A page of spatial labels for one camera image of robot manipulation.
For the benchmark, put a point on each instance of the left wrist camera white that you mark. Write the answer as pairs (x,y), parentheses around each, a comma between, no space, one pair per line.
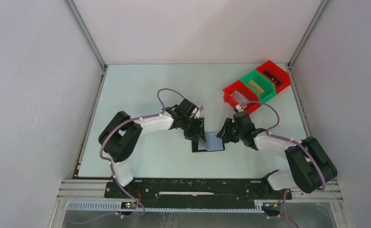
(196,113)

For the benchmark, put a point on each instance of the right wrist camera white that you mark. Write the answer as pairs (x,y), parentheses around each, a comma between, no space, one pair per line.
(238,108)

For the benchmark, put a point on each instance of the black card in bin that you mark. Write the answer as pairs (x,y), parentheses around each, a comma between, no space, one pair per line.
(274,79)

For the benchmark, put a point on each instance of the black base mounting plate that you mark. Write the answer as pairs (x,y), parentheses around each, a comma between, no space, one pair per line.
(167,193)

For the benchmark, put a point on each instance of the silver card in bin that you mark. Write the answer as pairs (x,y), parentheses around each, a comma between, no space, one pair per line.
(239,98)

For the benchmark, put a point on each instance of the gold card in bin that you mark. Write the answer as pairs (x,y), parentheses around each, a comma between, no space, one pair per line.
(256,87)

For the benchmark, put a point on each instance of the green plastic bin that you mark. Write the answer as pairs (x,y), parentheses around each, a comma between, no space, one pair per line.
(259,84)

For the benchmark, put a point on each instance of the aluminium frame rail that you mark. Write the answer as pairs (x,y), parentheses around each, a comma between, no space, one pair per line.
(89,195)

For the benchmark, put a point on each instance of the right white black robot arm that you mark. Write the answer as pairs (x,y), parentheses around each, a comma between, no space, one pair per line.
(310,168)

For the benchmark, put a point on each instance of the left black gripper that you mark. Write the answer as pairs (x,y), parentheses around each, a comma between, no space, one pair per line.
(198,132)

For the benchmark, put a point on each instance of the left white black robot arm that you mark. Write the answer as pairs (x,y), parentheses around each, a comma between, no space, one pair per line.
(120,136)

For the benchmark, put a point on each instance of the left corner aluminium post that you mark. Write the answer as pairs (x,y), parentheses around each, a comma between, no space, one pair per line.
(72,7)

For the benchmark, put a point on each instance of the red plastic bin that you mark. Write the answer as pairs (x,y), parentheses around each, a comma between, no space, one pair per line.
(279,77)
(253,103)

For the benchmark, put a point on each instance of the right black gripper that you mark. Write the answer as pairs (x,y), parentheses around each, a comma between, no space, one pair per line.
(224,133)

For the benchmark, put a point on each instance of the corner aluminium post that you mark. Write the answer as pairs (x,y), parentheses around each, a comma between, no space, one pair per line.
(72,7)
(312,25)

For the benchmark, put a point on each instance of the right corner aluminium post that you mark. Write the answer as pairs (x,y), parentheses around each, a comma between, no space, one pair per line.
(312,25)

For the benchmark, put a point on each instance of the near red plastic bin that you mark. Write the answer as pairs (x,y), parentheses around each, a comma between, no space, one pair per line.
(253,103)

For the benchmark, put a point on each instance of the far red plastic bin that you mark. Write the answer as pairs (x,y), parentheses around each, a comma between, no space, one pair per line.
(279,77)

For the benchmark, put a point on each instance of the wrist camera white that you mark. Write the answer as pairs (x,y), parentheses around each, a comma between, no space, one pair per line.
(238,108)
(196,113)

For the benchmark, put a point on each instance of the black leather card holder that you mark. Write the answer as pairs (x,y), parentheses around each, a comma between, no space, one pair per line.
(212,144)

